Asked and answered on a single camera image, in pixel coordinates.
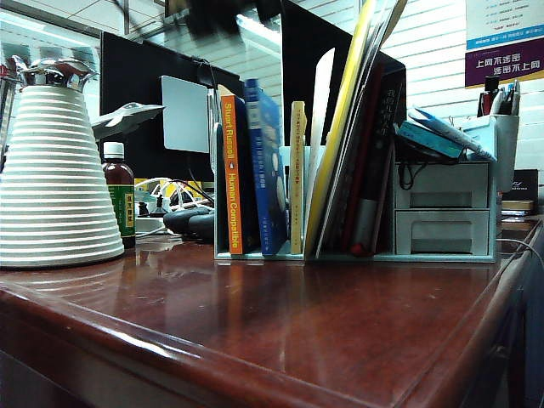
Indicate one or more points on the black power plug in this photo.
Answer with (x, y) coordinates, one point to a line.
(160, 208)

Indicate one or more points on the brown notebook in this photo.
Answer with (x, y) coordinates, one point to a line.
(516, 206)

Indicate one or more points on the thin yellow book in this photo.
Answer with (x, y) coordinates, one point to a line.
(297, 178)

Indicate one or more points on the yellow folder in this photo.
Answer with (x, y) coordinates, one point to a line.
(340, 119)

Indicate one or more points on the blue grey pen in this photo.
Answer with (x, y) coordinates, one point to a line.
(513, 100)

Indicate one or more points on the light blue paper pack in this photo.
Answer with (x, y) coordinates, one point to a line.
(446, 129)

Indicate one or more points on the white organizer drawer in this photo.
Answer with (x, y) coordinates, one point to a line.
(442, 183)
(442, 229)

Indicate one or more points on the dark magazine stack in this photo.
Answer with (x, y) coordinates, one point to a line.
(376, 42)

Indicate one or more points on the black box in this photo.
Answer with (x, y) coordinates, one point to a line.
(525, 185)

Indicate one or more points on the brown bottle green label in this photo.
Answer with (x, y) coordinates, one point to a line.
(119, 178)

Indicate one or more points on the black book Chinese title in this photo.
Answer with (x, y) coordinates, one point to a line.
(389, 119)

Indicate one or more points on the black upright panel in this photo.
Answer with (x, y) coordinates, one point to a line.
(302, 64)

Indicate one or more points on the teal notebook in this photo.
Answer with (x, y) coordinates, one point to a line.
(429, 140)

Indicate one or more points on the blue paperback book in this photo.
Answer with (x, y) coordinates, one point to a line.
(268, 170)

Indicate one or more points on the grey model airplane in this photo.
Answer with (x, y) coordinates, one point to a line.
(127, 115)

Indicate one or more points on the white paper sheet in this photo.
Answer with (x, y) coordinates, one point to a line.
(323, 106)

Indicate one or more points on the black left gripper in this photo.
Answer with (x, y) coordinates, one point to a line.
(221, 15)

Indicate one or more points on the dark grey pouch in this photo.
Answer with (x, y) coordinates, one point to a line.
(191, 223)

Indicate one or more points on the white pen cup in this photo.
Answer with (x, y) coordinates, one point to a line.
(506, 149)

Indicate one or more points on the grey rectangular panel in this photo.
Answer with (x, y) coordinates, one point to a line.
(183, 115)

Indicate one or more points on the white ribbed thermos jug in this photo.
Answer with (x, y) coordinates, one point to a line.
(55, 191)

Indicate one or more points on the light blue desk bookshelf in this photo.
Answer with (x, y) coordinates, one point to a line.
(219, 212)

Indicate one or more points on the dark red book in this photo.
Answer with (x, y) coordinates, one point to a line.
(370, 127)

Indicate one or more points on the black computer monitor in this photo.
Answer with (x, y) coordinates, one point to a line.
(127, 76)

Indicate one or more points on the purple and white poster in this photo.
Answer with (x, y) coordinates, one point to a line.
(506, 64)

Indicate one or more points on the black marker pen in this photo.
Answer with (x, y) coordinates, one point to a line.
(489, 95)

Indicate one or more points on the white power strip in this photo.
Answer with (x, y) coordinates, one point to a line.
(146, 223)

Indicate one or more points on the orange Human Compatible book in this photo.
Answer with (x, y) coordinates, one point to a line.
(231, 178)

